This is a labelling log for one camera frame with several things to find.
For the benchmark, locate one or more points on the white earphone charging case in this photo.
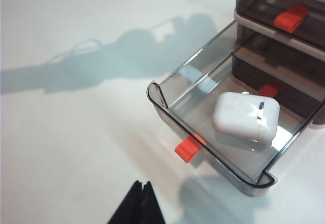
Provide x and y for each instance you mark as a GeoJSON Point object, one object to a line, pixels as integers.
{"type": "Point", "coordinates": [243, 117]}

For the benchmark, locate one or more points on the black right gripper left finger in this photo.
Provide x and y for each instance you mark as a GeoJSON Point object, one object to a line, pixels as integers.
{"type": "Point", "coordinates": [132, 208]}

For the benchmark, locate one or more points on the three-drawer plastic storage cabinet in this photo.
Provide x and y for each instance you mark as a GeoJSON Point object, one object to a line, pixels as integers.
{"type": "Point", "coordinates": [254, 24]}

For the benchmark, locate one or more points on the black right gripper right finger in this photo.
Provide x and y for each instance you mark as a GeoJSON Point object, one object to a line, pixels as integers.
{"type": "Point", "coordinates": [152, 208]}

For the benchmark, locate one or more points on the smoky drawer at cabinet base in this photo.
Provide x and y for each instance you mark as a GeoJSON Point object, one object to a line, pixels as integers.
{"type": "Point", "coordinates": [292, 94]}

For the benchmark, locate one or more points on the smoky drawer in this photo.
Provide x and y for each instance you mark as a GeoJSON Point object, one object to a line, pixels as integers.
{"type": "Point", "coordinates": [264, 3]}
{"type": "Point", "coordinates": [188, 122]}
{"type": "Point", "coordinates": [292, 94]}

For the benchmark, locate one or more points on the smoky drawer under cabinet lid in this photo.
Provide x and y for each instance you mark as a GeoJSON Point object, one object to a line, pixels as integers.
{"type": "Point", "coordinates": [264, 3]}

